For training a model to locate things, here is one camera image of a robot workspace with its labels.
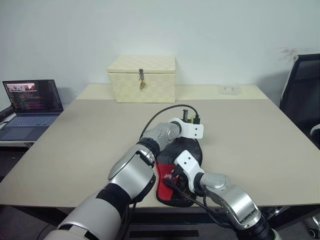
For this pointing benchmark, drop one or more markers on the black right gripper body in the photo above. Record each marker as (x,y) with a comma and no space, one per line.
(181,180)

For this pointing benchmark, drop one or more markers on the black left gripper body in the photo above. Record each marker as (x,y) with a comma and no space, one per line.
(185,115)

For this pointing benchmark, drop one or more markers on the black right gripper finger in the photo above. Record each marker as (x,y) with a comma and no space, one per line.
(169,182)

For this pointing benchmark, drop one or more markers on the black paddle cover bag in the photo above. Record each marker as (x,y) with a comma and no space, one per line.
(165,192)

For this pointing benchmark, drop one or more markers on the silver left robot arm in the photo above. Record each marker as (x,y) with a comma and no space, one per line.
(130,175)

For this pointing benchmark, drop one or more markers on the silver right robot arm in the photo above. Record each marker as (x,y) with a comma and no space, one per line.
(232,197)

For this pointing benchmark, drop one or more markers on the cream woven storage box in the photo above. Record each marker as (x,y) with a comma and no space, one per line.
(150,85)

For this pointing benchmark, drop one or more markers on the brass padlock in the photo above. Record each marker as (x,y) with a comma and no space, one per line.
(142,85)

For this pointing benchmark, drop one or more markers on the metal box hasp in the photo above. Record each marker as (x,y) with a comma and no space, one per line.
(141,74)

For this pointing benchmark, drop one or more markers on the black mesh office chair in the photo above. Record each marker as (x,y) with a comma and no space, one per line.
(303,95)

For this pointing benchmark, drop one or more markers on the open blue laptop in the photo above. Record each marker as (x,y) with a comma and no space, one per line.
(35,98)

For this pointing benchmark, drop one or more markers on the black device beside laptop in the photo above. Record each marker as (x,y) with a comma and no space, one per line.
(6,113)

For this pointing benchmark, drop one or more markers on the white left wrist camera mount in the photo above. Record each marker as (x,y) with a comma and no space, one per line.
(193,130)

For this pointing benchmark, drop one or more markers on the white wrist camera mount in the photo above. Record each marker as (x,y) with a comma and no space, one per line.
(188,162)
(193,130)

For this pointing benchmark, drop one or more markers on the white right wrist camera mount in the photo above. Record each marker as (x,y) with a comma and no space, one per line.
(188,162)

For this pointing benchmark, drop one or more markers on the small white wall socket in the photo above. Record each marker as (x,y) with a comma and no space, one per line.
(230,90)

